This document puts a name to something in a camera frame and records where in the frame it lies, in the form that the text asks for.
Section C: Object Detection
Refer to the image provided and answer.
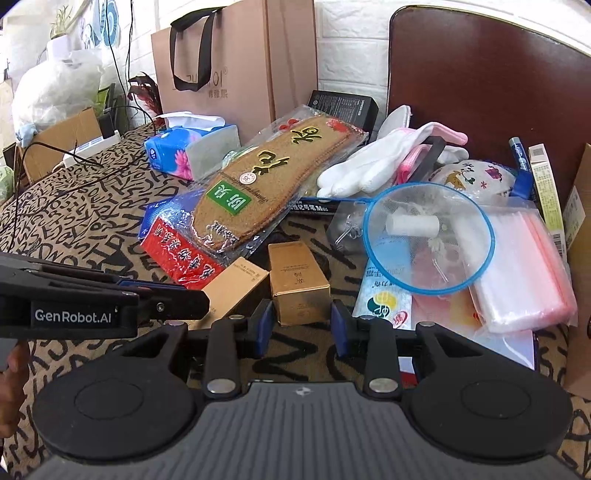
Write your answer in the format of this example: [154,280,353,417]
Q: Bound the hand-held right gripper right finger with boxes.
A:
[331,299,484,398]

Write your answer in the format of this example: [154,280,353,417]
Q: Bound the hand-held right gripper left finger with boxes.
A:
[109,299,276,400]

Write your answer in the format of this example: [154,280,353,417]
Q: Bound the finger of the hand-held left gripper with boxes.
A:
[137,289,212,325]
[115,276,205,294]

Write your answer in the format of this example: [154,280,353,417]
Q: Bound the tan cardboard box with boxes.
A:
[199,257,270,331]

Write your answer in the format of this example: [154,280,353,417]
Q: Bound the gold cardboard box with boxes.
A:
[268,241,331,326]

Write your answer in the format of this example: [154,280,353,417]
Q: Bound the brown insoles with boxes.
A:
[191,105,370,267]

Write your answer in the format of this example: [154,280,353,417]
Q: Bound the letter print desktop cloth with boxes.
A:
[0,121,591,480]

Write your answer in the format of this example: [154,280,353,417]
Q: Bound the person's left hand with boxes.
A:
[0,344,31,416]

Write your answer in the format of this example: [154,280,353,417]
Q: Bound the blue and red carton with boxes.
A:
[138,189,228,289]

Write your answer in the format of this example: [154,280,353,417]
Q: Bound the blue white plastic packet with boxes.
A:
[353,234,414,331]

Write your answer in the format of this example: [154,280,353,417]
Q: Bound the clear bag of metal hooks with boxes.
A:
[329,200,371,253]

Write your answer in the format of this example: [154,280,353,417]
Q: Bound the white roll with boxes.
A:
[385,214,440,239]

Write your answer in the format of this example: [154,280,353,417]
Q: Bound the black pen pack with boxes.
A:
[285,200,334,219]

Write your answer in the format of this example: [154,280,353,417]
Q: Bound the blue floral tissue pack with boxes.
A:
[143,112,241,181]

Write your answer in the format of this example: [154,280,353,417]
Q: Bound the white power strip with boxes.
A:
[62,130,123,169]

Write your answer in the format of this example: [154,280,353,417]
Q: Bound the flat white red box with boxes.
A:
[401,294,539,376]

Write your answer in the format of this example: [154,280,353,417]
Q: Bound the open cardboard box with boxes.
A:
[20,106,105,186]

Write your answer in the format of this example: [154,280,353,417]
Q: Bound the white cotton glove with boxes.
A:
[316,122,470,197]

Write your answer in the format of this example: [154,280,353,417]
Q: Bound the black upright device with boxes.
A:
[98,83,122,136]

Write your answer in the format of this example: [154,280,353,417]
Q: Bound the blue small fishing net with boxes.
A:
[318,182,496,296]

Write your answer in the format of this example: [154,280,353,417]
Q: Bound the clear zip bag pack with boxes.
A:
[450,198,578,334]

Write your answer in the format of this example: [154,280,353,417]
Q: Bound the white patterned round pouch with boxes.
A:
[427,159,518,205]

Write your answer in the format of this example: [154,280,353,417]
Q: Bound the white plastic bag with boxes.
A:
[11,48,105,136]

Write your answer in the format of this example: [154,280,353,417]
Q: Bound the black rectangular box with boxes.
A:
[307,89,380,136]

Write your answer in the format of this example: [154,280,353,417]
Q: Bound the large brown cardboard box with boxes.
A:
[560,143,591,400]

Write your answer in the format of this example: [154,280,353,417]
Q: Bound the brown paper shopping bag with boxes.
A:
[151,0,320,145]

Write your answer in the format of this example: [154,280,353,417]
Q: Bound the white green medicine box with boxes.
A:
[527,143,569,265]

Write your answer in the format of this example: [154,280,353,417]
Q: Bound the blue tube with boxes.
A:
[508,137,533,200]

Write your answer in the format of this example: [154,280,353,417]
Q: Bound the white potted plant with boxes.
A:
[45,4,85,62]

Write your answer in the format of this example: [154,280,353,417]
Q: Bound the blue circle print curtain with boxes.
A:
[78,0,126,52]

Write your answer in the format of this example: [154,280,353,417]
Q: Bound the dark brown chair back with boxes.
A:
[387,4,591,214]

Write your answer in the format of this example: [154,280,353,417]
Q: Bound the black cable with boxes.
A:
[10,0,148,241]

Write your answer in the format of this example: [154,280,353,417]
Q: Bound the black strap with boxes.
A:
[405,136,447,186]

